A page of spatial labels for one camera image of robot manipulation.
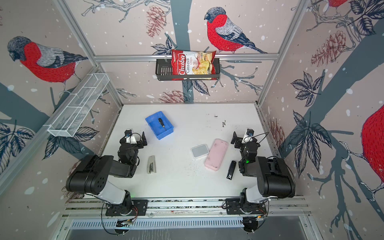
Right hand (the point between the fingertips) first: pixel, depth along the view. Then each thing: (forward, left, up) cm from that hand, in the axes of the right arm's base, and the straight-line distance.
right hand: (241, 132), depth 91 cm
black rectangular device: (-21, +7, -8) cm, 24 cm away
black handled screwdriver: (+13, +55, -7) cm, 57 cm away
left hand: (-3, +64, +3) cm, 65 cm away
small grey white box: (-9, +26, -9) cm, 29 cm away
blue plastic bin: (+11, +56, -9) cm, 57 cm away
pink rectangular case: (-11, +16, -9) cm, 21 cm away
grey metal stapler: (-21, +54, -8) cm, 59 cm away
